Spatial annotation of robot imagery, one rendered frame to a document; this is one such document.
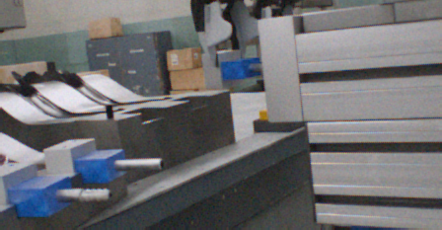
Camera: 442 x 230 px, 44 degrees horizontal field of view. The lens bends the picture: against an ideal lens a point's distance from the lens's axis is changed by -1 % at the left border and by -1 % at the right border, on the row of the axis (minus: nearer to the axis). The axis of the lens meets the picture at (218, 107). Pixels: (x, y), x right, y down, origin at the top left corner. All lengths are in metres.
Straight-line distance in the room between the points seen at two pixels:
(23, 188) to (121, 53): 7.55
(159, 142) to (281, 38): 0.37
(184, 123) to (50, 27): 8.74
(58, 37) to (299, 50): 9.02
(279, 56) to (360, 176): 0.12
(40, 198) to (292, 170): 0.64
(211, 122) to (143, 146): 0.16
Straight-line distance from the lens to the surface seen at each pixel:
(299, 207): 1.13
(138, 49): 7.91
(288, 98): 0.47
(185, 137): 0.84
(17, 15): 1.71
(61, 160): 0.63
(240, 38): 0.86
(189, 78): 7.69
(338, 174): 0.48
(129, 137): 0.76
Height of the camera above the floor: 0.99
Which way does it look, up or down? 8 degrees down
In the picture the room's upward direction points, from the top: 7 degrees counter-clockwise
